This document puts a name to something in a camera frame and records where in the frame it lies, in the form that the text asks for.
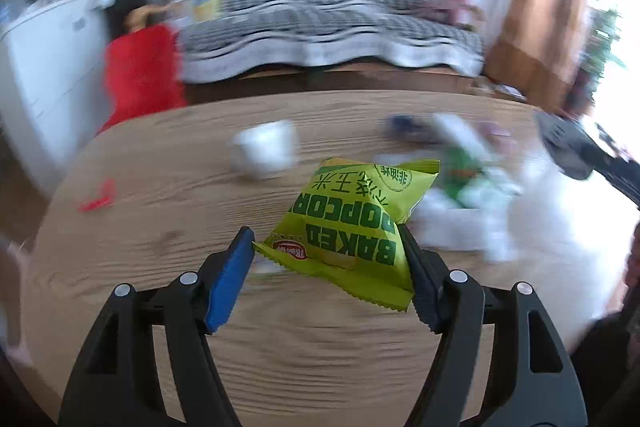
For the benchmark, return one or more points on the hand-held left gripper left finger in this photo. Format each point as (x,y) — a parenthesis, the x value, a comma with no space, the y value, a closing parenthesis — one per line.
(227,282)

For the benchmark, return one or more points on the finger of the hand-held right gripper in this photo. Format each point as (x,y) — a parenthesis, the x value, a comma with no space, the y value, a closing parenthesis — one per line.
(562,147)

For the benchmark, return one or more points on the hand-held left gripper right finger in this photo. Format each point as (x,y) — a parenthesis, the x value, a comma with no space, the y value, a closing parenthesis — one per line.
(425,284)

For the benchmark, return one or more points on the green popcorn bag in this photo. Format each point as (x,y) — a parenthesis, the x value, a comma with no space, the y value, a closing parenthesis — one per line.
(350,217)

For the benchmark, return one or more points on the green and white packet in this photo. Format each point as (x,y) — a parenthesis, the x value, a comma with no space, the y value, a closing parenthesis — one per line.
(462,167)

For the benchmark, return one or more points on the green houseplant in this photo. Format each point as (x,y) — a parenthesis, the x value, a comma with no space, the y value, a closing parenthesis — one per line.
(600,52)

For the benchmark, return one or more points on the white cup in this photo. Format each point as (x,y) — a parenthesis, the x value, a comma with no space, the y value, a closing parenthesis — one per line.
(262,149)

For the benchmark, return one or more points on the brown curtain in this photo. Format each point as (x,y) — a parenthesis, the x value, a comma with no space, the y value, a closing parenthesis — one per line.
(540,7)

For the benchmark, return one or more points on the small red plastic piece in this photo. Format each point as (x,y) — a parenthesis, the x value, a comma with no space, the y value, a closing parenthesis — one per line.
(100,198)

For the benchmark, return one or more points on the small blue item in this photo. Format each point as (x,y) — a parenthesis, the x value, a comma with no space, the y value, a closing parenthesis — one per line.
(405,126)

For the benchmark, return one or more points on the red toy on sofa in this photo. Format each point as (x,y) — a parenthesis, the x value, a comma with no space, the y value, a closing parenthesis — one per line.
(452,2)

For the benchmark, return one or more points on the dark cloth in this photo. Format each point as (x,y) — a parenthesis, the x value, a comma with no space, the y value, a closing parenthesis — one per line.
(607,357)

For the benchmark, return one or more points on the checkered covered sofa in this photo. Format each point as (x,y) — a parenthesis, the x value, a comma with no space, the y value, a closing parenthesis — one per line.
(320,32)

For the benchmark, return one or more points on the white cabinet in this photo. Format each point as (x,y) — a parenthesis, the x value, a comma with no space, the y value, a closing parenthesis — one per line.
(50,67)

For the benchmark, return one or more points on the yellow picture book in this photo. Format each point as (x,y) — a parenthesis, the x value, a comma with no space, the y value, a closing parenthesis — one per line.
(205,3)

